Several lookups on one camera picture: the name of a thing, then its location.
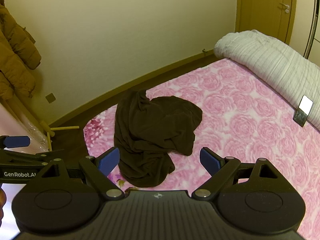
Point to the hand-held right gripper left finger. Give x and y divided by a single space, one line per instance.
109 161

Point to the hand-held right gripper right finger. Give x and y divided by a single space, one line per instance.
208 161

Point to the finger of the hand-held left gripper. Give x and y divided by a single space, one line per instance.
25 158
17 141

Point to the dark brown long-sleeved shirt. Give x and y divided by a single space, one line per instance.
150 130

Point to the person's left hand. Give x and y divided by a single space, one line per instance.
2 202

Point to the plastic-wrapped pink panel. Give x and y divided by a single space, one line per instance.
15 125

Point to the wooden rack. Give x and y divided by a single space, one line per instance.
65 128

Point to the pink rose-patterned blanket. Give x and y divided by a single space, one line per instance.
250 130

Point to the brown padded jacket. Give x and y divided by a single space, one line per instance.
15 55

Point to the black smartphone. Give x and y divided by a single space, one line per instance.
303 110

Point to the white ribbed quilt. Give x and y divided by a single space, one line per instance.
270 62

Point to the wooden door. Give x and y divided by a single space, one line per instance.
270 17

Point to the white wardrobe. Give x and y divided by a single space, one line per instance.
313 35

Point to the beige low wall socket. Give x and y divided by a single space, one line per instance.
50 97

